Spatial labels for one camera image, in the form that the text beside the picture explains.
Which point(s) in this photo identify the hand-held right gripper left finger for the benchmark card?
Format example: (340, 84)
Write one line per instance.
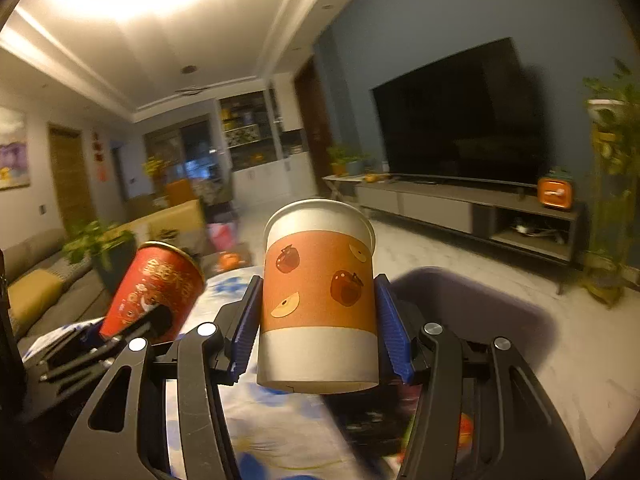
(245, 330)

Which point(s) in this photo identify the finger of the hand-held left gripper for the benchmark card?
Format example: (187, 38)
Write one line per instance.
(155, 322)
(80, 362)

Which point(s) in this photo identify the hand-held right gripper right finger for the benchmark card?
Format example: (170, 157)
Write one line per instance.
(395, 330)

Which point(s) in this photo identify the red paper cup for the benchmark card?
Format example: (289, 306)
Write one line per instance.
(150, 285)

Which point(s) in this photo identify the orange white paper cup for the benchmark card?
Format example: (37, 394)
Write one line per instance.
(317, 290)

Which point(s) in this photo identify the grey trash bin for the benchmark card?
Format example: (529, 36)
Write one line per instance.
(475, 300)

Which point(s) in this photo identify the yellow pillow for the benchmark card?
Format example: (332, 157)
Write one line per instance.
(32, 297)

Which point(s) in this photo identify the dark green planter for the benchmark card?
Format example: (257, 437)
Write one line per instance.
(117, 265)

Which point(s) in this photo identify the orange fruit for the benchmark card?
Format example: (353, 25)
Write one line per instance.
(231, 260)

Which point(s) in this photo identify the grey sofa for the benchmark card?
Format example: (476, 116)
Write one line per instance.
(45, 255)

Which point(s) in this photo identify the pink bag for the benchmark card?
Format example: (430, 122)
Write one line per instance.
(222, 236)

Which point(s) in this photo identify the blue floral tablecloth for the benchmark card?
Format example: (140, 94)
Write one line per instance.
(280, 425)

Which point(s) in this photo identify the green pothos plant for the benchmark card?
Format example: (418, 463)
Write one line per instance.
(95, 240)

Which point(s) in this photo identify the grey TV cabinet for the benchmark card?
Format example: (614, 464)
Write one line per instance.
(435, 205)

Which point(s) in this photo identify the orange dining chair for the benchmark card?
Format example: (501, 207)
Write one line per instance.
(178, 192)

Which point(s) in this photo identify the small orange ornament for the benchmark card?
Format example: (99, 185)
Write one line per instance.
(372, 177)

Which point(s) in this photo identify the yellow flowers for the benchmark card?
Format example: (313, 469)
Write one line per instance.
(156, 167)

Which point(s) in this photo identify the white folding side table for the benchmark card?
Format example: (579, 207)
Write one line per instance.
(345, 182)

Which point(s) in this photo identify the light wooden door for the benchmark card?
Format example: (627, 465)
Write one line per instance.
(67, 180)

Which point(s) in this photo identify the plant in blue pot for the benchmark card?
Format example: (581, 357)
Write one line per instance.
(357, 166)

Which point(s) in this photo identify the white display cabinet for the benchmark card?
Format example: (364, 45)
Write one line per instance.
(260, 160)

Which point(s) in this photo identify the white power strip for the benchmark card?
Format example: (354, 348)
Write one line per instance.
(535, 229)

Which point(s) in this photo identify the glass balcony door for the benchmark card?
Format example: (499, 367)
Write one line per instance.
(190, 150)

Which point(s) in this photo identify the plant in orange pot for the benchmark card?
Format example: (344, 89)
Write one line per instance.
(338, 162)

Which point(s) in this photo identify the purple painting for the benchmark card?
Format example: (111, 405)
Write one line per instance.
(14, 150)

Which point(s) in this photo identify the dark brown door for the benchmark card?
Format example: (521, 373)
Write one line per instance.
(312, 130)

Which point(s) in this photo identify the black television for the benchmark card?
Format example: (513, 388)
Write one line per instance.
(460, 115)

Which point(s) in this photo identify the yellow plant stand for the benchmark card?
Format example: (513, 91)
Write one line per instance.
(600, 200)

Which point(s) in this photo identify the round ceiling downlight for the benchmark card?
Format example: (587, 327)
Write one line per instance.
(188, 68)

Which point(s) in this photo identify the trailing green plant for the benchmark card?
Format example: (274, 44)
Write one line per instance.
(617, 160)

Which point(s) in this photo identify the white plant bowl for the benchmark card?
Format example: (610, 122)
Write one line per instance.
(605, 109)

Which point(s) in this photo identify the red wall decorations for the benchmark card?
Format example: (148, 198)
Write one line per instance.
(99, 155)

